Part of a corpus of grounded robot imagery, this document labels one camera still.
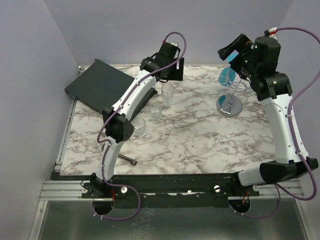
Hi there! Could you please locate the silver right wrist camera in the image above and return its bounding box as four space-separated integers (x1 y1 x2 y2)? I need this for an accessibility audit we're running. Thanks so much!
263 27 278 40

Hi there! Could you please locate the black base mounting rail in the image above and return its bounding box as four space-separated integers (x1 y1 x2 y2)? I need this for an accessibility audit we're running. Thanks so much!
82 173 259 209

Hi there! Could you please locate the dark metal T-handle tool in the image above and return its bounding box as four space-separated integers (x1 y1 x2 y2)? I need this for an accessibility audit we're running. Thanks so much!
118 154 138 166

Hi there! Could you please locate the clear ribbed wine glass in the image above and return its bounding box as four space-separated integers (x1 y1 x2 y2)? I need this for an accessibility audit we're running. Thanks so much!
149 101 162 122

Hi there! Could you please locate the blue wine glass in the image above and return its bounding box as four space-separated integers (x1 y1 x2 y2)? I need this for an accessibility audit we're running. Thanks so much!
217 49 240 107

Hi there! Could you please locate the dark grey flat box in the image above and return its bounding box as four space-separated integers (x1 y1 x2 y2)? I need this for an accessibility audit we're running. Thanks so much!
64 58 159 130

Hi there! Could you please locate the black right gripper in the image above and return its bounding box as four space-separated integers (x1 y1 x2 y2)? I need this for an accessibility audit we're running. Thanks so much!
219 33 259 79

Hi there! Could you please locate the aluminium extrusion frame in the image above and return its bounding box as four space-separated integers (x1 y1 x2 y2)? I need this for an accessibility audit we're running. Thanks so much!
27 65 113 240

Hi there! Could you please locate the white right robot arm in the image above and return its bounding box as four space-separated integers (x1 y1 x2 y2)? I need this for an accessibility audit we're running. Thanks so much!
218 33 319 196

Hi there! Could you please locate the chrome wine glass rack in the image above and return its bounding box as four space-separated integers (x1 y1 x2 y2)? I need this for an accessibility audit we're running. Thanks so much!
216 79 250 117

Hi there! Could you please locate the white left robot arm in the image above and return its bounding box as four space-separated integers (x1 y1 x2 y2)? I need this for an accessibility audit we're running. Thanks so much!
90 40 186 198

